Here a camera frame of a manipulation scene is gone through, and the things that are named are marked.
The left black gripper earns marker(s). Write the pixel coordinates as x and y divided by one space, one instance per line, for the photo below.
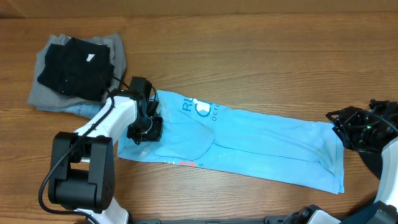
155 135

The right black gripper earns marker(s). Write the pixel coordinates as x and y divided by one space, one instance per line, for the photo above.
339 123

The light blue printed t-shirt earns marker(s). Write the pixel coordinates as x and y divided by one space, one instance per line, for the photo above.
212 136

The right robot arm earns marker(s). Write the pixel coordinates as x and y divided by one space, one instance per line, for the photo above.
381 207

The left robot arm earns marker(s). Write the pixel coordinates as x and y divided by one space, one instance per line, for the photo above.
81 180

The black garment at right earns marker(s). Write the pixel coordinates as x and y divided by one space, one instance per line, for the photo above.
373 162

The folded blue jeans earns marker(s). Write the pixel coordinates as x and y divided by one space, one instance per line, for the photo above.
87 111

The black folded shirt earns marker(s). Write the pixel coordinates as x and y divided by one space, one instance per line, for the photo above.
78 68

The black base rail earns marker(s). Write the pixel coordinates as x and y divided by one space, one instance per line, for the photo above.
265 220

